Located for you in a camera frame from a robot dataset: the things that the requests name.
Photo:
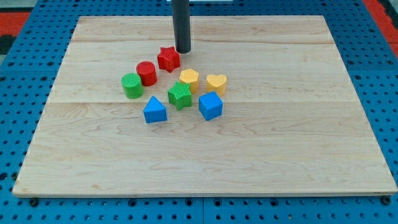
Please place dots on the blue triangle block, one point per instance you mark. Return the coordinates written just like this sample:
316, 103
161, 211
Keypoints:
154, 111

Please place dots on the red cylinder block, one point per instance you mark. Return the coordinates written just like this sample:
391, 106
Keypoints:
147, 72

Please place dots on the red star block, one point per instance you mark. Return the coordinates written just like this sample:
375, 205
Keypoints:
168, 59

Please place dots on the blue cube block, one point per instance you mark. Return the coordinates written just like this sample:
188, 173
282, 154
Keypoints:
210, 105

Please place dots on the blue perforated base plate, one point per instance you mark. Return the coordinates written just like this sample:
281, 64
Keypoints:
31, 65

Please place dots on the yellow heart block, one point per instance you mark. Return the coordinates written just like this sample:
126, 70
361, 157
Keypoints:
216, 83

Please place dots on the green star block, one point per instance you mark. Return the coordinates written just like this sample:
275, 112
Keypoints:
180, 96

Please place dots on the green cylinder block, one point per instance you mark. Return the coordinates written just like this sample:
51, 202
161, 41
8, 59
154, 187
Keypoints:
132, 85

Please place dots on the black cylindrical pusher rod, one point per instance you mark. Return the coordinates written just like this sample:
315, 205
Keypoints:
181, 23

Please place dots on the yellow hexagon block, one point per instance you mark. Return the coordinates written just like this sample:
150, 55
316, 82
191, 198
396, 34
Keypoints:
191, 77

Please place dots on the light wooden board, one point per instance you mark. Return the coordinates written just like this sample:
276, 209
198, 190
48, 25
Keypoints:
292, 123

